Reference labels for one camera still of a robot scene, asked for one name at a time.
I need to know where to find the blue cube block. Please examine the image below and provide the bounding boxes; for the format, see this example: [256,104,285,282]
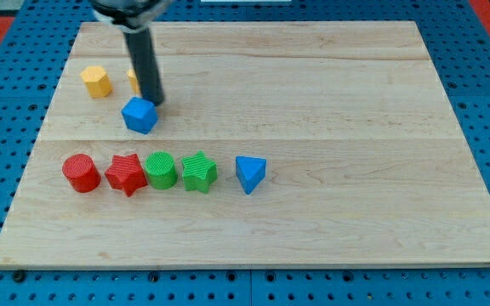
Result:
[121,97,158,134]

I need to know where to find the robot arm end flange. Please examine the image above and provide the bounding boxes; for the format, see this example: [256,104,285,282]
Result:
[88,0,174,33]

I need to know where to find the blue triangle block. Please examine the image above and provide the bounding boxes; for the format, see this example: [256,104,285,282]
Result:
[236,156,267,195]

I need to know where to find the wooden board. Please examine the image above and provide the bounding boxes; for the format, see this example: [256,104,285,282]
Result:
[0,21,490,270]

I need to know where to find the green star block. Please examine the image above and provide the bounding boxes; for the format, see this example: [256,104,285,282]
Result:
[181,151,218,194]

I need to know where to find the green cylinder block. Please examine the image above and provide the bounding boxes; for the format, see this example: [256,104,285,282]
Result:
[145,151,178,190]

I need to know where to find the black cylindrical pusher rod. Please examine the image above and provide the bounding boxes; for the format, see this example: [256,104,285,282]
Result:
[123,28,165,106]

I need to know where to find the red star block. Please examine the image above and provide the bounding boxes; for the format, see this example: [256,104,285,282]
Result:
[105,154,148,197]

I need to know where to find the yellow block behind rod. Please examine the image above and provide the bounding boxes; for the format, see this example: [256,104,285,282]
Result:
[127,69,140,94]

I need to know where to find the yellow hexagon block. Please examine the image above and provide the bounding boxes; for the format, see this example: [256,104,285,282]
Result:
[80,65,112,99]

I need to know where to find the red cylinder block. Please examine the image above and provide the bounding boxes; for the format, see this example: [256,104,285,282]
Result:
[62,154,101,193]

